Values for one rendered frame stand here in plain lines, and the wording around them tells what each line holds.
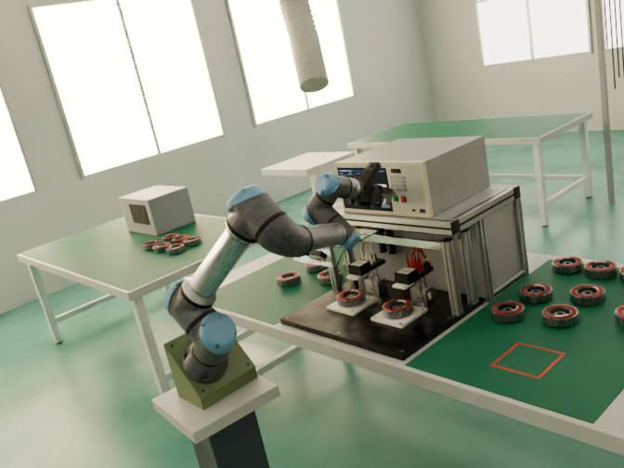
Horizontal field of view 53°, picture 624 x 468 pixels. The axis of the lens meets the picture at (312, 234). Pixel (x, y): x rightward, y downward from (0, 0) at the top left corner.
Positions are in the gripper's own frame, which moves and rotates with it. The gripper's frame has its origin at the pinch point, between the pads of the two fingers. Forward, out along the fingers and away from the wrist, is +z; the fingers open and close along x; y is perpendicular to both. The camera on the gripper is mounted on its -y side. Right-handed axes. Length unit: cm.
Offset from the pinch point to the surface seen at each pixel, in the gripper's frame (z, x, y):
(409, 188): 0.6, 7.1, -1.2
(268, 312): -7, -54, 54
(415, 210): 4.0, 8.5, 6.0
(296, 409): 48, -90, 111
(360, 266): 6.6, -17.4, 29.1
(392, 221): 3.0, -0.9, 10.8
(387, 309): 1.4, 3.5, 42.9
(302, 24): 38, -112, -92
